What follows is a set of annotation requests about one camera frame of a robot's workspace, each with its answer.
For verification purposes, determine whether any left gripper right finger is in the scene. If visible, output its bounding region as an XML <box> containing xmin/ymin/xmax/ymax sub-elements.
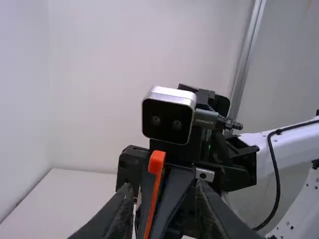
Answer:
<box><xmin>195</xmin><ymin>183</ymin><xmax>265</xmax><ymax>239</ymax></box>

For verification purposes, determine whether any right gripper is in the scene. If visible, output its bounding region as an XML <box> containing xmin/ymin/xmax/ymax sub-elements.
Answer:
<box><xmin>116</xmin><ymin>138</ymin><xmax>226</xmax><ymax>239</ymax></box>

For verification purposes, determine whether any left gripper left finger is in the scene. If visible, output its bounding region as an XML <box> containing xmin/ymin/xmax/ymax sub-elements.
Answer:
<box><xmin>72</xmin><ymin>181</ymin><xmax>137</xmax><ymax>239</ymax></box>

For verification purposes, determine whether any black cable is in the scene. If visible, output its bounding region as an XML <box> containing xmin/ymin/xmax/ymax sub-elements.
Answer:
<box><xmin>218</xmin><ymin>119</ymin><xmax>284</xmax><ymax>226</ymax></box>

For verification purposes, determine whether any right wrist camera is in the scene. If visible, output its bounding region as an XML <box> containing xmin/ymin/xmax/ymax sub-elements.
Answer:
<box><xmin>141</xmin><ymin>85</ymin><xmax>198</xmax><ymax>146</ymax></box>

